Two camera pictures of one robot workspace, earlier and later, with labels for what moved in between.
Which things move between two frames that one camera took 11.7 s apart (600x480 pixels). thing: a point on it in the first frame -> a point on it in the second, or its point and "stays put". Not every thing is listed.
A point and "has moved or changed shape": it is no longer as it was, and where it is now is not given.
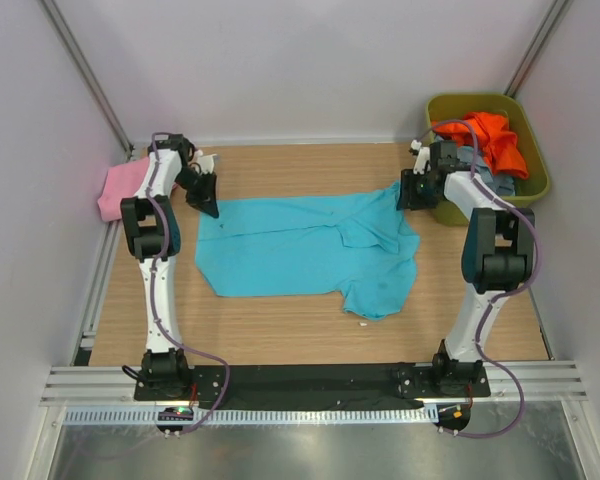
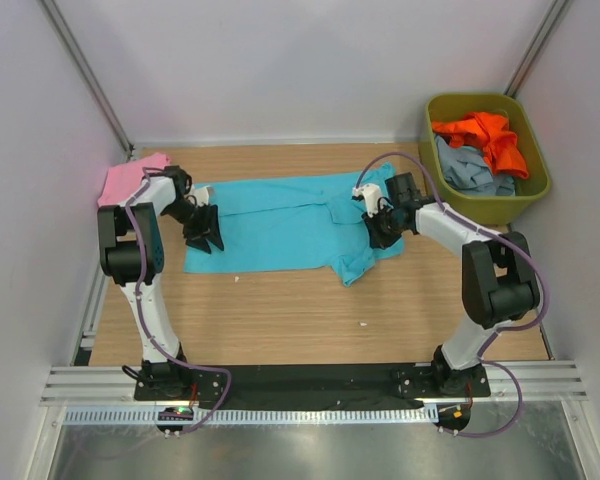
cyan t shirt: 363,244 has moved or changed shape
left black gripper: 206,202 -> 197,237
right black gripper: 408,198 -> 378,240
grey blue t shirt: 502,184 stays put
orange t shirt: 495,142 stays put
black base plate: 210,384 stays put
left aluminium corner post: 85,69 stays put
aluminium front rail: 535,381 stays put
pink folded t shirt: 122,181 stays put
